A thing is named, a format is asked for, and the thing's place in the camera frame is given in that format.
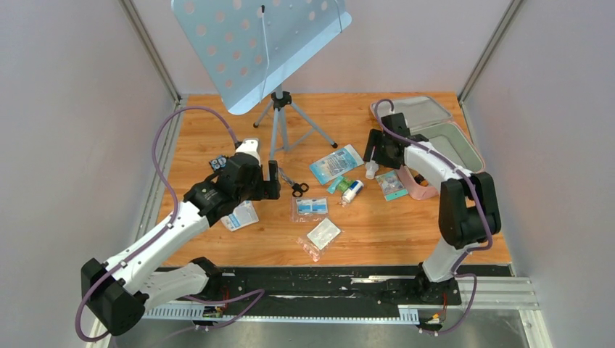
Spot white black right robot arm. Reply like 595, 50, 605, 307
376, 113, 501, 303

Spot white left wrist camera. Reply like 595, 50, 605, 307
235, 138, 262, 165

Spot black handled scissors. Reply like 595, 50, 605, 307
278, 167, 310, 198

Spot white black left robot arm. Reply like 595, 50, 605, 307
75, 151, 281, 341

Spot white blue gauze packet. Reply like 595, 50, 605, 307
220, 201, 259, 231

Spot pink medicine kit case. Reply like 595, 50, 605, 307
368, 96, 486, 202

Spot blue bandage strip packet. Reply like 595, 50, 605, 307
327, 176, 344, 194

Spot white pad in plastic bag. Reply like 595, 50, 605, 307
297, 217, 343, 262

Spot white blue bottle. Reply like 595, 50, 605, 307
341, 180, 364, 207

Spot green wind oil box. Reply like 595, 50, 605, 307
337, 175, 355, 193

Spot white green medicine bottle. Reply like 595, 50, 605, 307
365, 161, 379, 180

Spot large blue cotton packet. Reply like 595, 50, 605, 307
309, 144, 364, 185

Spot alcohol wipes zip bag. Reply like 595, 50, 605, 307
291, 197, 329, 223

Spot teal medical tape packet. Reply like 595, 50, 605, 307
375, 170, 408, 202

